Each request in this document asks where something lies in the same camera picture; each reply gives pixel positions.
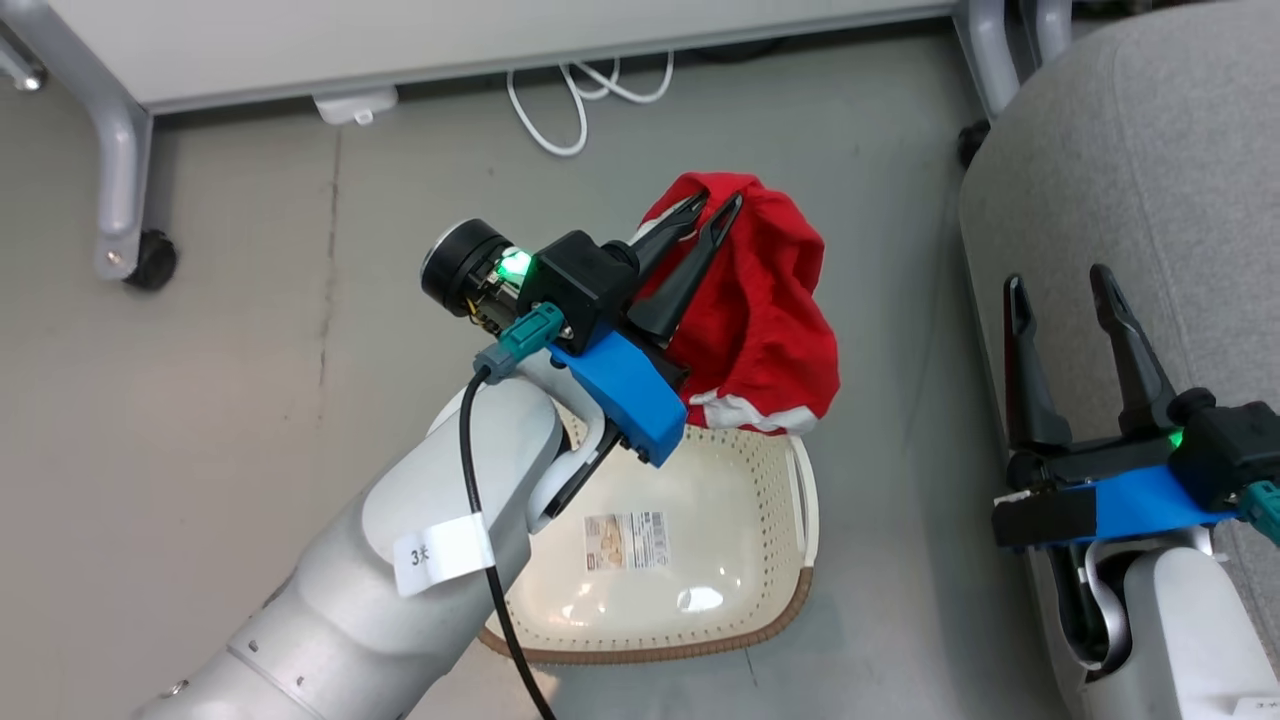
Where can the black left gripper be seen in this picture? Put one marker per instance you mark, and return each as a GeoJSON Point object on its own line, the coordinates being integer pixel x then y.
{"type": "Point", "coordinates": [585, 285]}

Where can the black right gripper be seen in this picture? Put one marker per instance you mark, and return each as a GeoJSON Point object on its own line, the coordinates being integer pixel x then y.
{"type": "Point", "coordinates": [1230, 450]}

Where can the red sports jersey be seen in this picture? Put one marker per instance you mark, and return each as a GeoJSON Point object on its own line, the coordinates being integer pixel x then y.
{"type": "Point", "coordinates": [770, 320]}

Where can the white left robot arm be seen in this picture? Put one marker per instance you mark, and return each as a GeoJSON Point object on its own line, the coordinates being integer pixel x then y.
{"type": "Point", "coordinates": [330, 620]}

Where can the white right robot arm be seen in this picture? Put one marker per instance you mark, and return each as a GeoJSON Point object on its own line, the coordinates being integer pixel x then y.
{"type": "Point", "coordinates": [1190, 640]}

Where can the grey fabric sofa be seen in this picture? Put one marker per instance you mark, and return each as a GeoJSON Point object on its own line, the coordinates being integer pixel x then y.
{"type": "Point", "coordinates": [1150, 150]}

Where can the small black caster wheel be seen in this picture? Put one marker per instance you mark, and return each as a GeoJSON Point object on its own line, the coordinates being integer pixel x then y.
{"type": "Point", "coordinates": [972, 143]}

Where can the printed basket sticker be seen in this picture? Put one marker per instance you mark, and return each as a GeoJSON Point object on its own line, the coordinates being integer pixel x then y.
{"type": "Point", "coordinates": [627, 541]}

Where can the large white partition panel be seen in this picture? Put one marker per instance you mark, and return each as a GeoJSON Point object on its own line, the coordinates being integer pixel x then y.
{"type": "Point", "coordinates": [450, 40]}

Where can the short grey partition foot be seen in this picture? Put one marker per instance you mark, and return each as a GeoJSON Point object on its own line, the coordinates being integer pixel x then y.
{"type": "Point", "coordinates": [1048, 25]}
{"type": "Point", "coordinates": [990, 55]}

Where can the cream plastic laundry basket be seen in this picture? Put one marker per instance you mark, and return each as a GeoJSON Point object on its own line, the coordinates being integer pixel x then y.
{"type": "Point", "coordinates": [650, 610]}

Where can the white power adapter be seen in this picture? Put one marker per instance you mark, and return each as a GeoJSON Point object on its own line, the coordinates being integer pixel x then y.
{"type": "Point", "coordinates": [352, 104]}

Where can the long grey partition foot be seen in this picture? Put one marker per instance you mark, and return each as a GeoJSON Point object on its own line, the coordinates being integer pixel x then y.
{"type": "Point", "coordinates": [118, 150]}

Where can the thin grey metal table leg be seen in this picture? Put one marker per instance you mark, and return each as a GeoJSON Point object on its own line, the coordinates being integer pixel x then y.
{"type": "Point", "coordinates": [22, 72]}

